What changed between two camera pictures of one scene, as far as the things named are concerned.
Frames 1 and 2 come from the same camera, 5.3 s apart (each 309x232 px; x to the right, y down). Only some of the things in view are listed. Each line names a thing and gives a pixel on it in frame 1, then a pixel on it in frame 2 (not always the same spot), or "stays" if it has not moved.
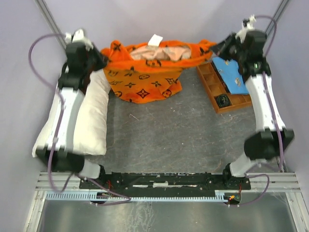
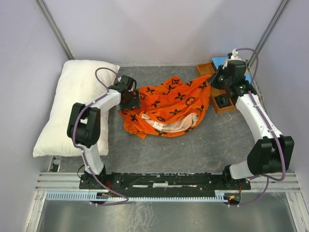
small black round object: (223, 100) stays
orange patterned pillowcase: (149, 71) → (174, 107)
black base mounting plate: (164, 183) stays
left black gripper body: (94, 63) → (132, 103)
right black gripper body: (231, 49) → (220, 79)
